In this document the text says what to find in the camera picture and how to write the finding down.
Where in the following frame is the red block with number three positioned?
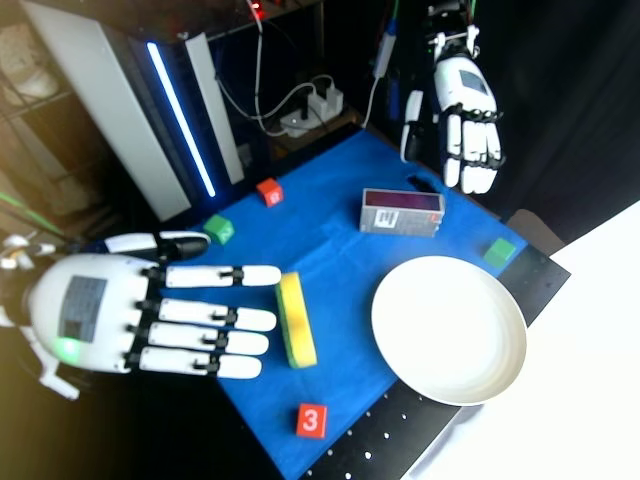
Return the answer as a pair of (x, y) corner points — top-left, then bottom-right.
(295, 402), (329, 440)

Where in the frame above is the yellow green sponge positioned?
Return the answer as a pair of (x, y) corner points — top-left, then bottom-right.
(275, 272), (319, 370)

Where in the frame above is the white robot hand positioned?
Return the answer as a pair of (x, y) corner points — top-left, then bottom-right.
(24, 230), (283, 380)
(400, 52), (507, 196)

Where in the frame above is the wire rack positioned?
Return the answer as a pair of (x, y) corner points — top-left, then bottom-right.
(0, 0), (126, 241)

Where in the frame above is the white power strip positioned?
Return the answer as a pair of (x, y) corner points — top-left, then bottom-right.
(278, 88), (346, 139)

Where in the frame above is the black backdrop curtain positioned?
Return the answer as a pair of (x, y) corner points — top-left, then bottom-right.
(319, 0), (640, 241)

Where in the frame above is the green block with print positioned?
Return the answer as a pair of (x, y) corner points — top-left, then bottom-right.
(202, 214), (236, 246)

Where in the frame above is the white adapter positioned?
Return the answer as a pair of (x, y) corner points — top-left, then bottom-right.
(374, 32), (398, 80)

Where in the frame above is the blue cloth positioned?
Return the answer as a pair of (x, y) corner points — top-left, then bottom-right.
(184, 128), (530, 480)

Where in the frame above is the white cable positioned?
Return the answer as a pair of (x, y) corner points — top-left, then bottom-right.
(244, 0), (289, 139)

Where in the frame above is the black perforated board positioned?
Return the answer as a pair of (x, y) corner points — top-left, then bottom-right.
(299, 244), (572, 480)

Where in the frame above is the white panel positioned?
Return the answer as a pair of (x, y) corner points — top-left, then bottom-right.
(409, 199), (640, 480)

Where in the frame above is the silver box with maroon face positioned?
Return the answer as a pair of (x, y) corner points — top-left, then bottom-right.
(358, 187), (446, 240)

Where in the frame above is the plain green block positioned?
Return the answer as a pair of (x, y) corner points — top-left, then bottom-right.
(482, 237), (517, 271)

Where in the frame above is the grey cable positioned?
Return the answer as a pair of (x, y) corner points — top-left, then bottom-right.
(214, 74), (335, 122)

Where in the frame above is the round white plate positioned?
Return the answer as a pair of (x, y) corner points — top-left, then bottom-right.
(370, 255), (529, 407)

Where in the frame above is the white computer tower blue light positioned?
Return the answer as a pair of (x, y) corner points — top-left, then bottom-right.
(19, 0), (246, 224)

